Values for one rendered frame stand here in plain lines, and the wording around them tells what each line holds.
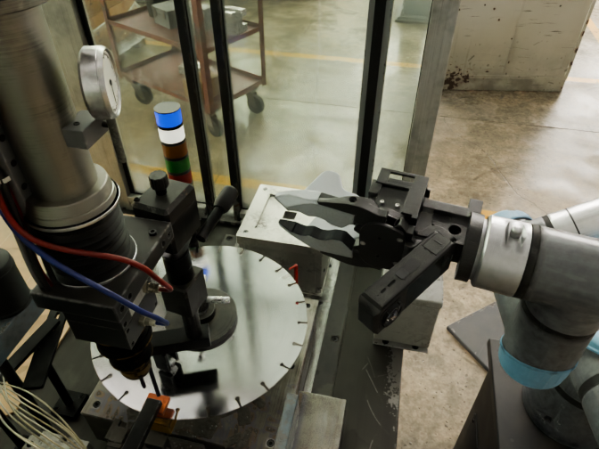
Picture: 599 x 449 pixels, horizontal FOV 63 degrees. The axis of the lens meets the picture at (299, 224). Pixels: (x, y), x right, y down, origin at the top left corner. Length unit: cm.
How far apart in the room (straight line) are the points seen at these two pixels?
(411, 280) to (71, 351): 77
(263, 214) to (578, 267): 68
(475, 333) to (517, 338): 145
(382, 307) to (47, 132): 30
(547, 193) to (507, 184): 20
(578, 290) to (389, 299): 17
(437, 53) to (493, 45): 283
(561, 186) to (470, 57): 123
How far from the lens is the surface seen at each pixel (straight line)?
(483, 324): 207
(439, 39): 93
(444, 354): 196
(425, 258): 47
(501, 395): 100
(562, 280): 50
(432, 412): 182
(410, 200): 51
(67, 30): 116
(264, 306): 79
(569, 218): 66
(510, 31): 376
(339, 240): 53
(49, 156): 39
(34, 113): 38
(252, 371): 72
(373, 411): 93
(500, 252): 49
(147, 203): 51
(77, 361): 106
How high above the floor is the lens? 156
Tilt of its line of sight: 41 degrees down
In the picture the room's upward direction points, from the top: straight up
